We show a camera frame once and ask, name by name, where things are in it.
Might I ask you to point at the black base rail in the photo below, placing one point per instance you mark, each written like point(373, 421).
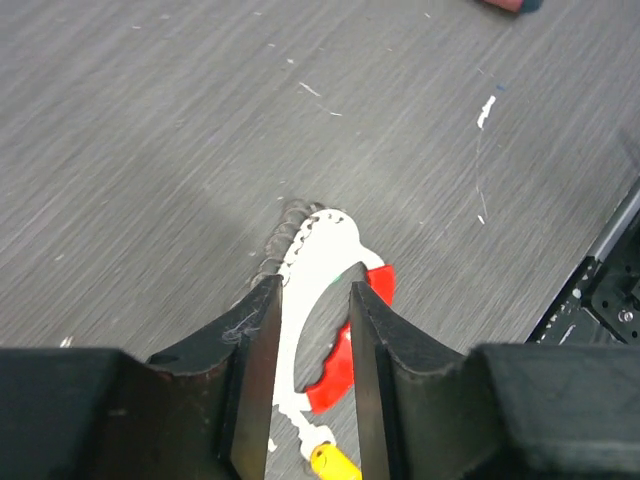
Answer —
point(599, 303)

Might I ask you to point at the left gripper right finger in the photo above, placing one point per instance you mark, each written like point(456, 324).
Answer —
point(501, 411)

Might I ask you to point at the reddish shirt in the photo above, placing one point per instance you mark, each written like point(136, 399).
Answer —
point(516, 6)

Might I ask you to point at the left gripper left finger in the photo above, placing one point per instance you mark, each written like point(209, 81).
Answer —
point(199, 409)

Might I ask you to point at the yellow tag key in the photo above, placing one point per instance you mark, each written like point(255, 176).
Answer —
point(329, 463)

